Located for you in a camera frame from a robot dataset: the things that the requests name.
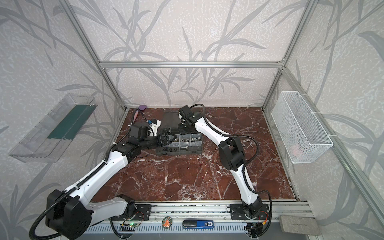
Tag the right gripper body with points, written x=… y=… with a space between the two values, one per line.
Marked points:
x=183 y=128

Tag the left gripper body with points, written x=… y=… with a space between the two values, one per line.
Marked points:
x=162 y=139

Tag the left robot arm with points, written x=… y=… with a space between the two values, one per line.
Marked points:
x=70 y=212

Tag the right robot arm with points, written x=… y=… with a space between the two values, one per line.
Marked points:
x=231 y=153

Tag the grey plastic organizer box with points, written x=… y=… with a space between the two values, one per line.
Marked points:
x=188 y=144

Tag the purple pink brush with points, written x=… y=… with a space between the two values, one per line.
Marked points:
x=137 y=111

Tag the round orange badge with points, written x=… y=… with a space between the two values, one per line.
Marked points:
x=167 y=222

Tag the blue black usb device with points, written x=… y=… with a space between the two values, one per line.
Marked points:
x=198 y=224

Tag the grey foam pad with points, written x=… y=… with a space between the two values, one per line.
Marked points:
x=299 y=225

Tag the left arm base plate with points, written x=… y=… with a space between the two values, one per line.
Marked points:
x=141 y=213

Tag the clear wall shelf tray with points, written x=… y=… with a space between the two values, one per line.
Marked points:
x=50 y=138

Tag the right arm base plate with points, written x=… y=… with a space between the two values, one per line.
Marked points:
x=237 y=213

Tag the white wire mesh basket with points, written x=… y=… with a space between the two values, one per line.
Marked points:
x=302 y=134

